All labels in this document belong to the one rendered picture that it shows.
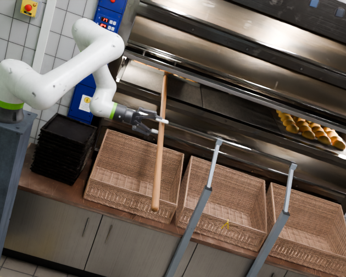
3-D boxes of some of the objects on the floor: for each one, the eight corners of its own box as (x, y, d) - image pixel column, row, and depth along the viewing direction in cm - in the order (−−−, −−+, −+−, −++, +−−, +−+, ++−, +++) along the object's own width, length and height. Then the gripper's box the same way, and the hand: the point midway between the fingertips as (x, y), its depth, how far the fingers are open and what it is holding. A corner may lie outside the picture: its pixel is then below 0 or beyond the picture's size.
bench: (15, 207, 328) (31, 140, 305) (312, 295, 357) (347, 239, 335) (-16, 257, 277) (1, 181, 254) (334, 355, 306) (377, 294, 283)
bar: (56, 251, 302) (103, 97, 256) (229, 302, 318) (303, 164, 271) (43, 284, 274) (93, 117, 227) (234, 337, 289) (318, 190, 243)
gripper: (130, 96, 239) (172, 110, 243) (120, 127, 247) (160, 140, 250) (129, 100, 233) (171, 115, 236) (118, 133, 240) (160, 146, 243)
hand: (160, 126), depth 243 cm, fingers open, 7 cm apart
